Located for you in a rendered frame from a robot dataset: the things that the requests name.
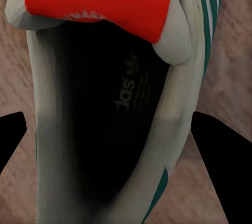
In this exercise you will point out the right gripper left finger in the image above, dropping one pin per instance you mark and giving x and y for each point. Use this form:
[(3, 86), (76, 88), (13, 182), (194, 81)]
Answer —
[(12, 129)]

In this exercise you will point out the gym shoe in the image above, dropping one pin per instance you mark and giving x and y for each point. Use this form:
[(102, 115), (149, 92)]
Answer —
[(115, 85)]

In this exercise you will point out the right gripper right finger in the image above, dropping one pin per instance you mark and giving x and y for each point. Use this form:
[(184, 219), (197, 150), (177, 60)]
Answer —
[(228, 158)]

